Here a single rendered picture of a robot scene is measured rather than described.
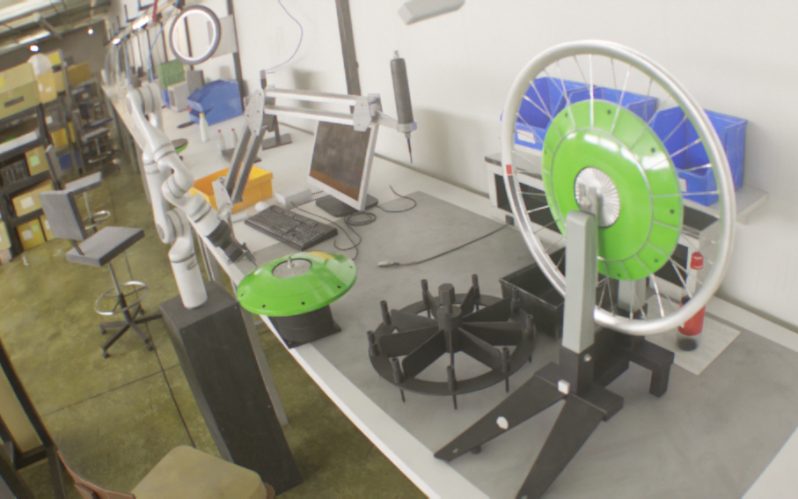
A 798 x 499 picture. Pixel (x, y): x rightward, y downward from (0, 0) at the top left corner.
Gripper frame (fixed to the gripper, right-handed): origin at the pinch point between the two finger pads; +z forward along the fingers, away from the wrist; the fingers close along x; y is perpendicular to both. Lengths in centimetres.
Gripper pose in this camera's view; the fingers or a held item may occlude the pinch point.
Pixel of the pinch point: (257, 263)
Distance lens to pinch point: 184.5
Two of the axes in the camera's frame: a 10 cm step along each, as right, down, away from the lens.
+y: -7.7, 6.4, -0.5
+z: 5.4, 6.8, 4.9
